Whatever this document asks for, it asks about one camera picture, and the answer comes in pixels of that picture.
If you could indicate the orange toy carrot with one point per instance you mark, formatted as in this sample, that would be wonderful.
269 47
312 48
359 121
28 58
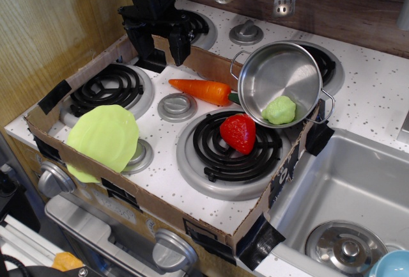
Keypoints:
209 91

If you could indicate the light green toy broccoli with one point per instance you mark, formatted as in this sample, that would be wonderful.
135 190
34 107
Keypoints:
280 111

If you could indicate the orange cloth piece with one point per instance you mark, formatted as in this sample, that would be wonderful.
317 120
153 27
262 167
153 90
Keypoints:
66 261

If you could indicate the left grey oven knob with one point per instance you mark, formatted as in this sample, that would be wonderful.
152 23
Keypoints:
54 181

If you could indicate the back left black burner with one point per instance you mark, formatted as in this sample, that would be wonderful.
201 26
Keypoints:
204 33

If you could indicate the back right black burner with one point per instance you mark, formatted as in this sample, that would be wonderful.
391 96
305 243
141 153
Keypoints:
331 69

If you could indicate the centre grey stove knob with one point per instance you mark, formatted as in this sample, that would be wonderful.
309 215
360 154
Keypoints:
177 107

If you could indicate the grey oven door handle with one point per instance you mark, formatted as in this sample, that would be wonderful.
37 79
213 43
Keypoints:
109 247

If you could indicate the grey toy sink basin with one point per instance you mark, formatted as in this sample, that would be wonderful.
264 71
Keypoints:
352 179

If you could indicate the red toy strawberry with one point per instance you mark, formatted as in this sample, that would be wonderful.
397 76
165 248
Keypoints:
239 132

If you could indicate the front left black burner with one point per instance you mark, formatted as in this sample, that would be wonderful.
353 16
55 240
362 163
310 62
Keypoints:
118 84

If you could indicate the front grey stove knob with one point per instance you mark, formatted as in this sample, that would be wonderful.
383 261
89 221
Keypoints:
141 159

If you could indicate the right grey oven knob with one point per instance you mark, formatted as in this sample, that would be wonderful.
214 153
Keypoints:
171 253

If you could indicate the light blue bowl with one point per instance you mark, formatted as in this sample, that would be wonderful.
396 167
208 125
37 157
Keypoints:
392 264

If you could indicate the metal sink drain lid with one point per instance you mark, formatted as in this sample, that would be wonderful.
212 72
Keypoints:
346 247

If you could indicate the brown cardboard fence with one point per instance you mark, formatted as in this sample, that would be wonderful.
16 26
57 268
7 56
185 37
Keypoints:
232 229

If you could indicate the black burner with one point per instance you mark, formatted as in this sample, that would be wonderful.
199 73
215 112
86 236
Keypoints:
331 69
212 167
118 84
204 33

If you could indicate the back grey stove knob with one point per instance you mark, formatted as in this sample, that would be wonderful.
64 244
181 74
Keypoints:
246 34

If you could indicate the grey stove knob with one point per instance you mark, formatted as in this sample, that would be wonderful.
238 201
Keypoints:
177 107
141 159
246 34

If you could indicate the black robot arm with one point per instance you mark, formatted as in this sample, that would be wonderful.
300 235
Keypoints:
145 18

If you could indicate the light green toy plate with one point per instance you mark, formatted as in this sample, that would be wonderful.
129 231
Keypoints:
107 134

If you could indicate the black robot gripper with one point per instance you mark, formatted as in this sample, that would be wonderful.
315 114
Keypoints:
144 18

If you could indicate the grey oven knob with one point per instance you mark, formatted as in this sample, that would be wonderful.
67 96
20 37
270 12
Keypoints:
171 253
54 181

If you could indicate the front right black burner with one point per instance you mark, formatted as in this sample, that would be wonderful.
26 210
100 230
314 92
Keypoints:
212 167

